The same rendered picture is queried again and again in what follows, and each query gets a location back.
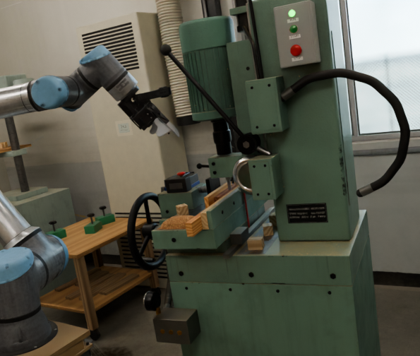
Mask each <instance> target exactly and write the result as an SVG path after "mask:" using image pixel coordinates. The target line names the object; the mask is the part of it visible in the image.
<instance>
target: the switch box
mask: <svg viewBox="0 0 420 356"><path fill-rule="evenodd" d="M292 9H293V10H295V11H296V15H295V16H294V17H293V18H299V21H296V22H292V23H287V20H289V19H293V18H291V17H289V15H288V13H289V11H290V10H292ZM273 11H274V17H275V27H276V33H277V44H278V50H279V56H280V67H281V68H288V67H293V66H300V65H306V64H314V63H318V62H320V48H319V41H318V29H317V22H316V9H315V3H314V2H313V1H310V0H308V1H302V2H298V3H294V4H288V5H284V6H278V7H274V9H273ZM293 24H295V25H297V26H298V28H299V30H298V32H297V33H295V34H292V33H290V31H289V28H290V26H291V25H293ZM298 34H300V36H301V37H299V38H294V39H289V36H291V35H298ZM293 45H299V46H300V47H301V53H300V55H299V56H293V55H292V54H291V52H290V49H291V47H292V46H293ZM295 57H303V60H299V61H292V58H295Z"/></svg>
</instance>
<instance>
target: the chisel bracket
mask: <svg viewBox="0 0 420 356"><path fill-rule="evenodd" d="M240 158H242V154H241V153H230V154H227V155H214V156H212V157H210V158H208V164H209V169H210V177H211V178H212V179H213V178H223V177H225V179H226V180H231V179H232V178H231V177H233V176H232V172H233V168H234V165H235V164H236V162H237V161H238V160H239V159H240Z"/></svg>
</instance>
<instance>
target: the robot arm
mask: <svg viewBox="0 0 420 356"><path fill-rule="evenodd" d="M79 64H81V65H80V66H79V67H78V68H77V69H76V70H75V71H74V72H73V73H72V74H71V75H70V76H43V77H41V78H38V79H37V80H33V81H29V82H28V83H22V84H19V85H13V86H9V87H6V88H0V119H3V118H7V117H13V116H17V115H21V114H27V113H31V112H41V111H45V110H48V109H56V108H58V107H62V108H63V109H65V110H67V111H70V112H74V111H76V110H77V109H79V108H80V107H81V106H82V105H83V104H84V103H85V102H86V101H87V100H88V99H89V98H90V97H91V96H93V95H94V94H95V93H96V92H97V91H98V90H99V89H100V88H101V87H103V88H104V89H105V90H106V91H107V92H108V93H109V94H110V95H111V96H112V97H113V98H114V99H115V100H116V101H117V102H118V101H120V100H121V102H120V103H119V104H118V106H119V107H120V108H121V109H122V110H123V111H124V113H125V114H126V115H127V116H128V117H129V119H130V120H131V121H132V122H133V123H134V124H135V125H136V126H137V127H138V128H139V129H142V130H146V129H147V128H148V127H150V126H151V125H152V127H151V129H150V133H151V134H155V133H156V135H157V136H159V137H161V136H163V135H165V134H169V132H170V131H173V132H174V133H175V134H176V135H177V136H178V137H180V135H179V130H178V129H177V128H176V127H175V126H174V125H173V124H172V123H171V122H170V120H168V118H166V117H165V116H164V115H163V113H161V111H159V109H158V108H157V107H156V106H155V105H154V104H153V103H151V101H150V100H151V99H155V98H158V97H161V98H163V97H164V98H166V97H169V95H171V94H172V92H171V88H170V87H167V86H165V87H164V86H162V87H161V88H159V89H158V90H152V91H149V92H145V93H139V94H136V93H137V92H138V90H139V89H140V88H139V87H138V86H137V85H136V84H137V83H138V82H137V80H136V79H135V78H134V77H133V76H132V75H131V74H130V73H129V72H128V71H127V70H126V69H125V68H124V67H123V66H122V65H121V64H120V63H119V61H118V60H117V59H116V58H115V57H114V56H113V55H112V54H111V52H110V51H108V50H107V49H106V48H105V47H104V46H103V45H98V46H97V47H96V48H94V49H93V50H92V51H91V52H89V53H88V54H86V55H85V56H84V57H83V58H82V59H81V60H79ZM132 98H133V100H134V101H133V102H132V101H131V99H132ZM133 120H134V121H135V122H134V121H133ZM0 244H1V245H2V246H3V248H4V249H3V250H1V251H0V352H15V351H19V350H24V349H27V348H30V347H32V346H34V345H36V344H38V343H41V342H42V341H43V340H45V339H46V338H47V337H48V336H49V335H50V333H51V332H52V328H51V324H50V322H49V320H48V319H47V317H46V315H45V314H44V312H43V311H42V308H41V303H40V294H39V291H41V290H42V289H43V288H44V287H46V286H47V285H48V284H49V283H50V282H52V281H53V280H54V279H55V278H57V277H58V276H59V275H60V274H61V273H62V271H63V270H64V269H65V267H66V266H67V263H68V249H67V247H66V245H65V244H64V242H63V241H62V240H61V239H60V238H59V237H57V236H55V235H46V234H45V233H44V232H43V231H42V230H41V228H40V227H32V226H30V224H29V223H28V222H27V221H26V220H25V218H24V217H23V216H22V215H21V214H20V213H19V212H18V210H17V209H16V208H15V207H14V206H13V204H12V203H11V202H10V201H9V200H8V199H7V198H6V197H5V195H4V194H3V193H2V192H1V190H0Z"/></svg>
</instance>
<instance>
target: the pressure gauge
mask: <svg viewBox="0 0 420 356"><path fill-rule="evenodd" d="M160 304H161V297H160V294H159V292H152V291H148V292H146V293H145V296H144V299H143V306H144V308H145V310H146V311H154V312H156V315H158V314H160V313H161V310H160Z"/></svg>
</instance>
